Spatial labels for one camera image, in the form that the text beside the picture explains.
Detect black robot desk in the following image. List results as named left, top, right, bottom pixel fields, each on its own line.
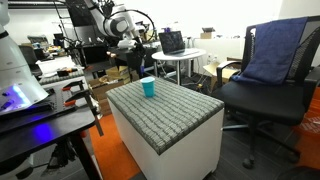
left=0, top=78, right=104, bottom=180

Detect black mesh office chair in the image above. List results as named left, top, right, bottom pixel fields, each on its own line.
left=212, top=15, right=320, bottom=170

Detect grey woven mat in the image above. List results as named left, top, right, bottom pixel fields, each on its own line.
left=39, top=69, right=86, bottom=86

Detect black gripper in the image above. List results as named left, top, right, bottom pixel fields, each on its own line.
left=132, top=44, right=148, bottom=70

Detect round white table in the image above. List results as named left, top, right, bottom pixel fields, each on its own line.
left=151, top=48, right=207, bottom=86

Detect black side table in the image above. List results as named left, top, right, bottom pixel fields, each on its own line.
left=108, top=46, right=159, bottom=81

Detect open cardboard box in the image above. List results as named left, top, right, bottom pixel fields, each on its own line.
left=202, top=61, right=242, bottom=93

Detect grey woven seat cushion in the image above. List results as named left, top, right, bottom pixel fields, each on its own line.
left=105, top=78, right=225, bottom=156

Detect grey open laptop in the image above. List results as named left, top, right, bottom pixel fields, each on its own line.
left=158, top=30, right=200, bottom=57

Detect orange handled bar clamp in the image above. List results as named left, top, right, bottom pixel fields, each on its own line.
left=63, top=92, right=105, bottom=137
left=61, top=79, right=90, bottom=93

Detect teal blue plastic cup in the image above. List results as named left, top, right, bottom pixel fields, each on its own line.
left=139, top=76, right=156, bottom=98

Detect small cardboard box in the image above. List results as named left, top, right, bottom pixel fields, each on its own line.
left=199, top=31, right=216, bottom=40

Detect navy blue towel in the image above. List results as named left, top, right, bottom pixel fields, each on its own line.
left=230, top=17, right=308, bottom=86

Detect white cabinet box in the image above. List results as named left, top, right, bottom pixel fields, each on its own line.
left=107, top=98, right=225, bottom=180

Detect stacked cardboard boxes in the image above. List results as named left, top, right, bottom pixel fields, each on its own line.
left=88, top=65, right=141, bottom=116

